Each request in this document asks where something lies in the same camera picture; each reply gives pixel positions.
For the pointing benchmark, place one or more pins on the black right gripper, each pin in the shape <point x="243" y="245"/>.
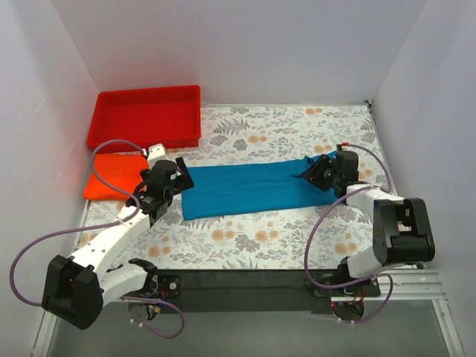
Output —
<point x="321" y="173"/>

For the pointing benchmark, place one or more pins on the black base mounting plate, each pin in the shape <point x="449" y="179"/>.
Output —
<point x="258" y="291"/>

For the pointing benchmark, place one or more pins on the red plastic tray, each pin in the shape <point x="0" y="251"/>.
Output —
<point x="169" y="115"/>

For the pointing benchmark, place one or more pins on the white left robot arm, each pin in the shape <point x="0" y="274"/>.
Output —
<point x="79" y="286"/>

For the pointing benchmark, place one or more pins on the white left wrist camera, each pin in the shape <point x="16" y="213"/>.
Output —
<point x="155" y="153"/>

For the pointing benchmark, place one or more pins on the teal t shirt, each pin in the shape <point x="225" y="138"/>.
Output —
<point x="250" y="188"/>

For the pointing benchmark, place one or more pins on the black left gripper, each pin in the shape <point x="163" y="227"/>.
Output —
<point x="183" y="175"/>

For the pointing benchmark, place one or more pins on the folded orange t shirt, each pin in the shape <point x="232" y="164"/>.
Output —
<point x="120" y="170"/>

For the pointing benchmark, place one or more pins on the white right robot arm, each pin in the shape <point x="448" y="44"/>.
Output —
<point x="401" y="236"/>

